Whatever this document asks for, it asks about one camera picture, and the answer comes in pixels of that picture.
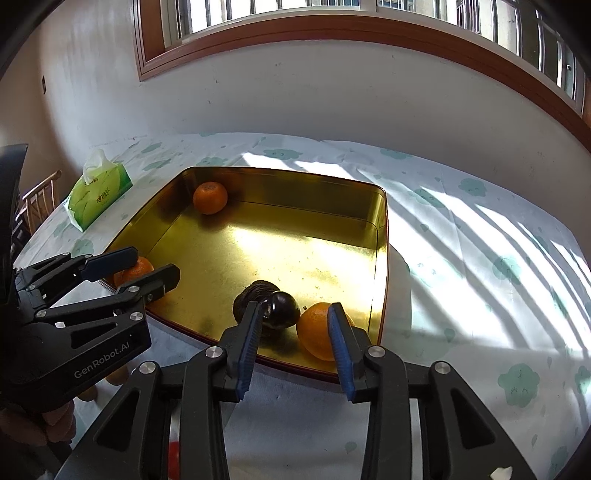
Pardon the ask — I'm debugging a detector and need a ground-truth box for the red toffee tin box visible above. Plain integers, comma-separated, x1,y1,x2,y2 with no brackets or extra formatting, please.
100,166,391,382

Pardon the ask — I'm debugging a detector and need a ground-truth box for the red cherry tomato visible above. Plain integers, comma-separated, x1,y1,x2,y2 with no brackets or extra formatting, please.
167,441,180,480

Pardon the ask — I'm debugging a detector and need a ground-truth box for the dark wrinkled dried fruit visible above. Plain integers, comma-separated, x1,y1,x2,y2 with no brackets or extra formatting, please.
232,280,279,324

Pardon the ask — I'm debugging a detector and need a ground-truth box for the wooden chair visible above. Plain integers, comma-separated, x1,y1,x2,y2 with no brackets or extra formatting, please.
12,170,62,239

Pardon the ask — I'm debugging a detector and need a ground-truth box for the orange mandarin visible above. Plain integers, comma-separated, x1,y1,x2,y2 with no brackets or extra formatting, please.
113,256,154,288
192,182,228,215
295,302,335,362

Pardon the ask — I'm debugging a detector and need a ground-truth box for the shiny dark plum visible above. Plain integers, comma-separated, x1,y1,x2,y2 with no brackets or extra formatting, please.
260,291,301,330

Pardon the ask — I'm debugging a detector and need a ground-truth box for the orange mandarin in tin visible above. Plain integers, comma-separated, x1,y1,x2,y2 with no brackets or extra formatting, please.
113,256,154,288
192,182,228,215

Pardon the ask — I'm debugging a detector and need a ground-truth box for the brown wooden window frame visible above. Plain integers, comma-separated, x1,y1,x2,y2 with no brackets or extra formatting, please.
130,1,590,148

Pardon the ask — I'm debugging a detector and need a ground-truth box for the person's hand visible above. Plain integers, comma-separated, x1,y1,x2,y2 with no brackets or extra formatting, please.
1,401,76,447

